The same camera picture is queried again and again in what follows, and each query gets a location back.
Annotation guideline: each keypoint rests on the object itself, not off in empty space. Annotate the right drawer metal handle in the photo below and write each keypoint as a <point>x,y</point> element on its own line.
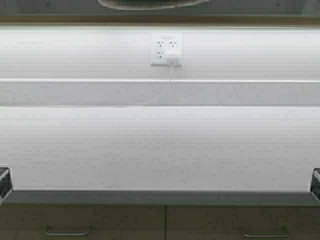
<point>274,233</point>

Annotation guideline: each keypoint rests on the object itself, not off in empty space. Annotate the drawer metal handle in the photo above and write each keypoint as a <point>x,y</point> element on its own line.
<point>67,232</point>
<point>274,233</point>

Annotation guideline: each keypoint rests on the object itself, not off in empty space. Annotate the right beige drawer front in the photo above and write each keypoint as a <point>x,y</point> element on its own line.
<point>223,223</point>

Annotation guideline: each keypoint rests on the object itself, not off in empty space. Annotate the white wall outlet plate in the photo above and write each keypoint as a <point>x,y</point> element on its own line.
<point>161,43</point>

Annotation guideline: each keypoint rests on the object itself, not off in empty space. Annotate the left drawer metal handle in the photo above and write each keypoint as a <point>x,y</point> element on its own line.
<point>67,232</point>

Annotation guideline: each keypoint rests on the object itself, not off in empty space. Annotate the grey pot with black handles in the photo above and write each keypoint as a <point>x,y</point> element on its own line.
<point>144,5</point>

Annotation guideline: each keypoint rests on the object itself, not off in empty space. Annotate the left beige drawer front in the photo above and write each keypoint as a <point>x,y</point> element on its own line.
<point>128,222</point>

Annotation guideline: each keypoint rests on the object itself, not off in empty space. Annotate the white plug adapter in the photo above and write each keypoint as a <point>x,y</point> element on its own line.
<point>172,58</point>

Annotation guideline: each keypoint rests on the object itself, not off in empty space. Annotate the beige drawer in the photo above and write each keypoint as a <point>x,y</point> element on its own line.
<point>128,222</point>
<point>223,223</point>

